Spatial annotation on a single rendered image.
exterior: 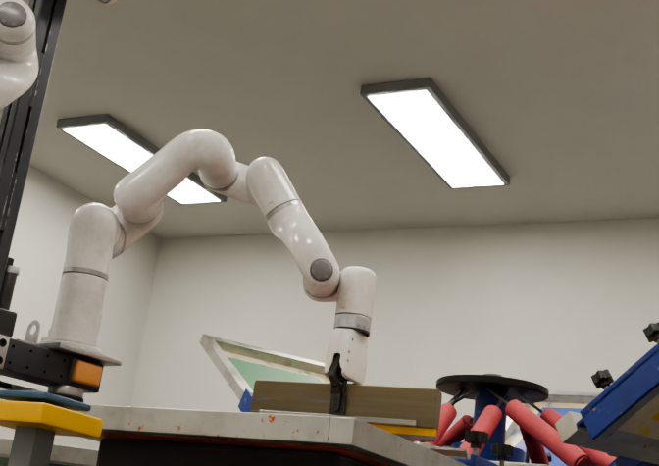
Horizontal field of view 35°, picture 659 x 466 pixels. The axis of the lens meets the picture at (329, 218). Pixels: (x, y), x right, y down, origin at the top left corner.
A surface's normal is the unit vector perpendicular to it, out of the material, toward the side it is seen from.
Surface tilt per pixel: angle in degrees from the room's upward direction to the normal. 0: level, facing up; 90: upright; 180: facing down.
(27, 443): 90
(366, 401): 90
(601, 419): 90
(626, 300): 90
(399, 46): 180
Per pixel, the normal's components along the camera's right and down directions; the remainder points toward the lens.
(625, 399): -0.83, -0.27
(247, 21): -0.12, 0.94
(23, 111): 0.78, -0.11
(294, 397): -0.44, -0.34
